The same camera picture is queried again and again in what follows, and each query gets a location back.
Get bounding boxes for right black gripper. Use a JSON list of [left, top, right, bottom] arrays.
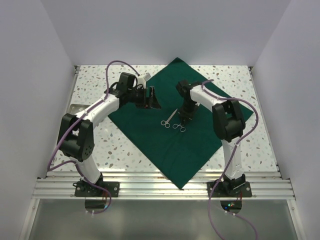
[[178, 99, 200, 123]]

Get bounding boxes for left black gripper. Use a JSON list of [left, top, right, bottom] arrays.
[[127, 86, 161, 109]]

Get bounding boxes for steel hemostat forceps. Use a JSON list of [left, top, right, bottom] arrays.
[[172, 123, 186, 133]]

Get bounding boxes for steel surgical scissors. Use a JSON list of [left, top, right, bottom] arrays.
[[160, 109, 178, 129]]

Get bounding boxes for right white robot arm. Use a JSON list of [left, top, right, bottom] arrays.
[[175, 80, 246, 197]]

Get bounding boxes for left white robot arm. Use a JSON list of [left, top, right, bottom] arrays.
[[57, 72, 161, 197]]

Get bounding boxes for green surgical drape cloth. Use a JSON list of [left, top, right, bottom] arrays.
[[108, 57, 253, 191]]

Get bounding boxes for steel instrument tray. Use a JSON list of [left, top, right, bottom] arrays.
[[67, 104, 88, 115]]

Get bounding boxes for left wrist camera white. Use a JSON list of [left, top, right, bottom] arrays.
[[137, 72, 151, 88]]

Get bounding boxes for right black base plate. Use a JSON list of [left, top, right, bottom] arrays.
[[211, 180, 253, 198]]

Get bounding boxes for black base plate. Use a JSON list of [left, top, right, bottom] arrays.
[[211, 180, 253, 198], [72, 180, 120, 198]]

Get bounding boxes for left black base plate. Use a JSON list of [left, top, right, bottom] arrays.
[[72, 180, 120, 198]]

